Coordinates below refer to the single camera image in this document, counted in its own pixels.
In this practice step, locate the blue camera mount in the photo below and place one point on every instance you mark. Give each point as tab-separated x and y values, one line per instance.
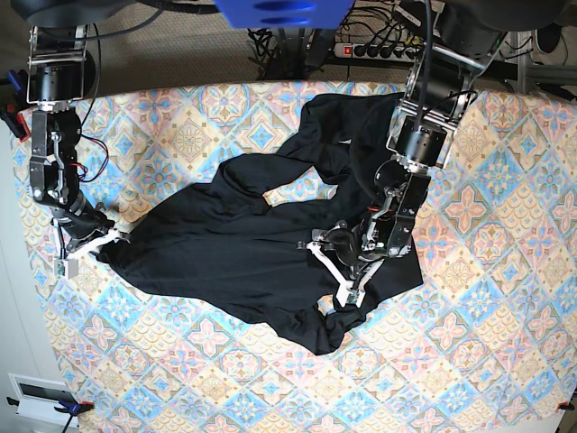
321	14

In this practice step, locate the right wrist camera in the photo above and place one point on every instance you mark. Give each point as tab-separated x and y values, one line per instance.
66	268

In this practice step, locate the blue clamp top left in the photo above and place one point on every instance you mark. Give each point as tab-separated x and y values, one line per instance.
19	81

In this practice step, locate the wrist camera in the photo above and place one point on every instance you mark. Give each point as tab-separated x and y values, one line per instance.
346	297
66	268

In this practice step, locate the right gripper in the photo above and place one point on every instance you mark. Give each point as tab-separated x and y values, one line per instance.
82	229

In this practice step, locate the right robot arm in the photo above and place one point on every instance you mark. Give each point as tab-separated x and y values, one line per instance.
62	71

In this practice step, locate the orange clamp bottom right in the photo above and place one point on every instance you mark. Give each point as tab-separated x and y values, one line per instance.
566	406

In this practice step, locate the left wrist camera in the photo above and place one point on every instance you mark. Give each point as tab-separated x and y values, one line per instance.
346	297

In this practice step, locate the black orange clamp left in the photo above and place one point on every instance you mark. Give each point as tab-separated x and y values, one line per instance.
15	122

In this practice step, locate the blue clamp bottom left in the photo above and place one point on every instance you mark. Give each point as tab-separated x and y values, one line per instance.
65	407

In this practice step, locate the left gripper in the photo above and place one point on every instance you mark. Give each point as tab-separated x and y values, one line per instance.
340	251

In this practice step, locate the white floor box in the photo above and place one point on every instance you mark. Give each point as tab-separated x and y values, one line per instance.
38	399

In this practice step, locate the white power strip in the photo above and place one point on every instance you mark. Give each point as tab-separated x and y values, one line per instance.
347	50

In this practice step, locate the patterned tablecloth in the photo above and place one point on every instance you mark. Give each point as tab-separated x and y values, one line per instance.
487	341

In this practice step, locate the blue clamp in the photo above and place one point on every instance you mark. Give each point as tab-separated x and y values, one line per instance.
19	81
65	407

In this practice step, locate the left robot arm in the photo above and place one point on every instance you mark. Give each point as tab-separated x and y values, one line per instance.
460	43

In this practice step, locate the black t-shirt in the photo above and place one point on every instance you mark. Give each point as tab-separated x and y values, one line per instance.
233	242

